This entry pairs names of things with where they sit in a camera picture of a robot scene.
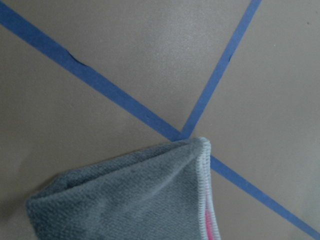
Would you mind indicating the pink and grey towel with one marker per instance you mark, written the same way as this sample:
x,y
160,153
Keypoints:
x,y
159,193

